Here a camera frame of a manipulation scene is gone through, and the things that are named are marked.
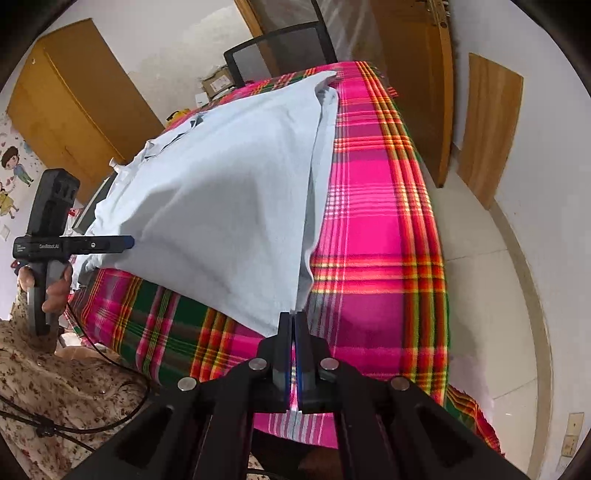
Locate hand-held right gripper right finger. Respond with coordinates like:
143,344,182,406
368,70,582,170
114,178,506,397
293,311,529,480

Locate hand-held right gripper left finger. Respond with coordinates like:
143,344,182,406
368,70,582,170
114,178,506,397
62,311,296,480

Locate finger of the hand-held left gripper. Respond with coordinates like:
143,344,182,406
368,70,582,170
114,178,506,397
69,235,136,254

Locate light blue shirt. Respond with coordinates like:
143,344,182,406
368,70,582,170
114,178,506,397
71,70,340,340

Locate person's left forearm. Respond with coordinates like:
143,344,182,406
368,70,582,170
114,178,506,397
7,286,35,352

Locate person's left hand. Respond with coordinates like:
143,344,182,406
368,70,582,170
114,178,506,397
17,265,75,315

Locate wooden wardrobe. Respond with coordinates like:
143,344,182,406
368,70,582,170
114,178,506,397
7,18,164,204

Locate pink plaid tablecloth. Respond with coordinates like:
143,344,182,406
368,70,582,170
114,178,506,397
67,60,504,457

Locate cardboard box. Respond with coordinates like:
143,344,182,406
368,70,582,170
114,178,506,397
201,67,238,100

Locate black mesh office chair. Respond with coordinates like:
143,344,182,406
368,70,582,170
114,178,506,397
223,21,338,86

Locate wooden board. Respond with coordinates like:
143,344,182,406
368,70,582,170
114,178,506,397
457,52,525,210

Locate wooden door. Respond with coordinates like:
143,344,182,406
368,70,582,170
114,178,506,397
369,0,455,188

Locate clear plastic sheet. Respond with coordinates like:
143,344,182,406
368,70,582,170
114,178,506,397
249,0,384,70

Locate cartoon wall stickers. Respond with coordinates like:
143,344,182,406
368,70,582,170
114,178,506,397
0,115,35,241

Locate black cable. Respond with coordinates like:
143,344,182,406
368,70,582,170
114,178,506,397
0,300,153,437

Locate wooden door frame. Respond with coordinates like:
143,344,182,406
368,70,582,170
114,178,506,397
235,0,269,42

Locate wall socket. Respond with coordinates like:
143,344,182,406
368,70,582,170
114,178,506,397
558,412,585,457

